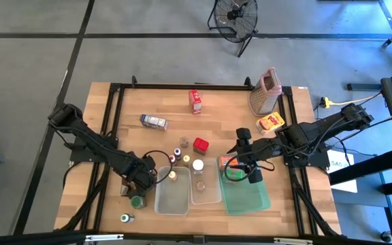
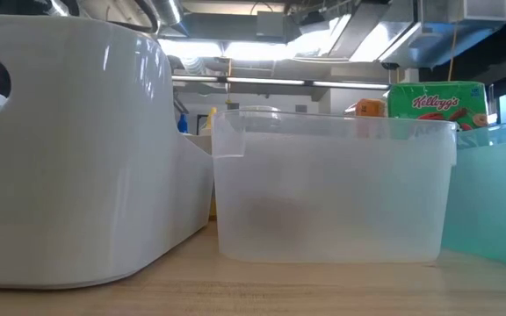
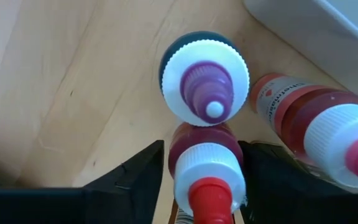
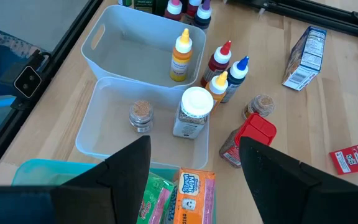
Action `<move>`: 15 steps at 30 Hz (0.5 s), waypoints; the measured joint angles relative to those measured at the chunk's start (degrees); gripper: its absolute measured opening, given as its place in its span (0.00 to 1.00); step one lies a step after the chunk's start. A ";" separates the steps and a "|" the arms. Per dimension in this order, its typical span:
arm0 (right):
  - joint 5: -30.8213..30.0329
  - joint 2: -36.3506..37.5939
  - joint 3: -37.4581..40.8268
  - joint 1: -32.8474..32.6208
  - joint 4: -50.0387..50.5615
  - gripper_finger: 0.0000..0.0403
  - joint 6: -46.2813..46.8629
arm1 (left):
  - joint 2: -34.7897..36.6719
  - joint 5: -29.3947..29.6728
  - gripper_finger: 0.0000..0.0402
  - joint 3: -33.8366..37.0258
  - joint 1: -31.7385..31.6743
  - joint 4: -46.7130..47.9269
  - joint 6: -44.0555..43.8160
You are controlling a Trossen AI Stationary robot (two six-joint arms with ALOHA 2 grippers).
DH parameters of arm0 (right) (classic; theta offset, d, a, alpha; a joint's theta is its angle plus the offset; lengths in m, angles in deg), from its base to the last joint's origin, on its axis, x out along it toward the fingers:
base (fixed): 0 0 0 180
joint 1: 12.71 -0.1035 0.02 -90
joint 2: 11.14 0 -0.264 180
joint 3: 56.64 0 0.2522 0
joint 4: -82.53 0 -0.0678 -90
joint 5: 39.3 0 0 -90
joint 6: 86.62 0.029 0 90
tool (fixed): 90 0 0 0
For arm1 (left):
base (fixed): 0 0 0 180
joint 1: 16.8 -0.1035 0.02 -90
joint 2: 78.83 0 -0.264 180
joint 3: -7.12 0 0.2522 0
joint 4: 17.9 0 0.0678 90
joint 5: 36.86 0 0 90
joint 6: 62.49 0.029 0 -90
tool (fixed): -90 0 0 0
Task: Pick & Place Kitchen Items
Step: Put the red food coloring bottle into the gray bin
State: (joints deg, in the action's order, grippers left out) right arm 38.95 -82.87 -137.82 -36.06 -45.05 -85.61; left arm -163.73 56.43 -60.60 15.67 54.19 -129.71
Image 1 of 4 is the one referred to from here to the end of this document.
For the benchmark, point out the green plastic bin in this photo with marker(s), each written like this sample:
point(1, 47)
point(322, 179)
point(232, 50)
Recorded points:
point(247, 200)

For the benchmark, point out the blue food colouring bottle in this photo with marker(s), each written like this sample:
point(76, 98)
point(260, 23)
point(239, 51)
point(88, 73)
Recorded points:
point(177, 153)

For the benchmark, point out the white paper sign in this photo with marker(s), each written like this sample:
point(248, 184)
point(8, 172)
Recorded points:
point(344, 180)

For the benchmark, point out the green lid jar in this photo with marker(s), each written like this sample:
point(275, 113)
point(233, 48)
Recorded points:
point(138, 202)

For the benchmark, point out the yellow cereal box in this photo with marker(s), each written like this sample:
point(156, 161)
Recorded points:
point(270, 123)

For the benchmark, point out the red cereal box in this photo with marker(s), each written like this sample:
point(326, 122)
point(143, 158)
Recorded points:
point(195, 101)

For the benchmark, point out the red food colouring bottle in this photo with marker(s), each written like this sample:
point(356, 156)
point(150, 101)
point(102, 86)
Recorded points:
point(173, 160)

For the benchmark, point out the black caster wheel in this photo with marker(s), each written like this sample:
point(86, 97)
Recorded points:
point(386, 236)

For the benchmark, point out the black floor fan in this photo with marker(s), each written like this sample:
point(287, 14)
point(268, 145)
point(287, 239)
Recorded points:
point(235, 15)

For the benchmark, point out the clear plastic container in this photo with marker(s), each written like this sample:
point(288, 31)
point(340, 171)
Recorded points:
point(209, 194)

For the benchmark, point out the small green lid bottle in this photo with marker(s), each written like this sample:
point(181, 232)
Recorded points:
point(126, 218)

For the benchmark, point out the pink metal box grater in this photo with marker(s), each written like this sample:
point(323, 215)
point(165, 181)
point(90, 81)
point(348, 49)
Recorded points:
point(265, 98)

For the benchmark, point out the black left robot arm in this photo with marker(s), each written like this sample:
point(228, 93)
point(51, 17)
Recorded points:
point(94, 144)

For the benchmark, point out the white lid spice jar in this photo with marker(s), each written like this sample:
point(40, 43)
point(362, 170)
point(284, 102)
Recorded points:
point(198, 165)

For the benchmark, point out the clear left plastic bin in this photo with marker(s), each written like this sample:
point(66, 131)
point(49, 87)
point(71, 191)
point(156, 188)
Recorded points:
point(172, 200)

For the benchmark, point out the black gantry beam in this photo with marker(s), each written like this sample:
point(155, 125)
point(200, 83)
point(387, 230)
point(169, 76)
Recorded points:
point(29, 238)

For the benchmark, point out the green cereal box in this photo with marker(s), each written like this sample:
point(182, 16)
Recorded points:
point(235, 174)

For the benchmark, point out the yellow food colouring bottle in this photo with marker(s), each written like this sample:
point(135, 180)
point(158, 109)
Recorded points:
point(186, 160)

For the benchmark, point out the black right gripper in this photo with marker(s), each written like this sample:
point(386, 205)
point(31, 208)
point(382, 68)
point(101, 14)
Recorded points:
point(247, 149)

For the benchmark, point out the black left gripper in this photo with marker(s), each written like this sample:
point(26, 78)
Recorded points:
point(143, 175)

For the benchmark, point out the small glass sprinkles jar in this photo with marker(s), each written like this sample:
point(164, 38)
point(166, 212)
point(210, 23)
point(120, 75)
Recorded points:
point(200, 186)
point(183, 141)

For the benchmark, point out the grey floor bar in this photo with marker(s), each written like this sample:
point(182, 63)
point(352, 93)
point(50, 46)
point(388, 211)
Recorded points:
point(362, 87)

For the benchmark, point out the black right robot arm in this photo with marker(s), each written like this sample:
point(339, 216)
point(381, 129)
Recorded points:
point(318, 127)

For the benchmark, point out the black metal table frame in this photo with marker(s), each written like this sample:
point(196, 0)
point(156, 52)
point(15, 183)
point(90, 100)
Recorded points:
point(182, 86)

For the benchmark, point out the silver beam bracket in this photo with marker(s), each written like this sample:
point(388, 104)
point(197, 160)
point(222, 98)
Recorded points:
point(104, 237)
point(293, 241)

